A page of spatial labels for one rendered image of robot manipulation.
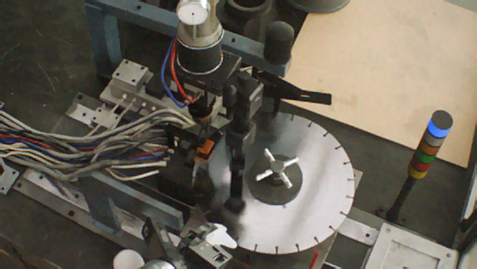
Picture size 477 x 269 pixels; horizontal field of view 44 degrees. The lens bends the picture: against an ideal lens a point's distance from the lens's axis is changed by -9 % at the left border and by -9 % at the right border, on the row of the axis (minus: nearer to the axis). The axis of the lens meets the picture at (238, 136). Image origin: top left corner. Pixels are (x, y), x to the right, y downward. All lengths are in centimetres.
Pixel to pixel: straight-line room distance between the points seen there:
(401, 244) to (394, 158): 34
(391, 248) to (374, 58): 66
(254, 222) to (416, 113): 64
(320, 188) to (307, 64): 52
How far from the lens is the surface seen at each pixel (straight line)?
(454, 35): 196
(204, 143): 131
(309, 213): 128
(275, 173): 125
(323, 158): 134
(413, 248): 135
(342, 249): 147
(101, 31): 157
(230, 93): 101
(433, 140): 123
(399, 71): 179
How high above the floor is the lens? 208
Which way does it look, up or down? 57 degrees down
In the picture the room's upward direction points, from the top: 4 degrees clockwise
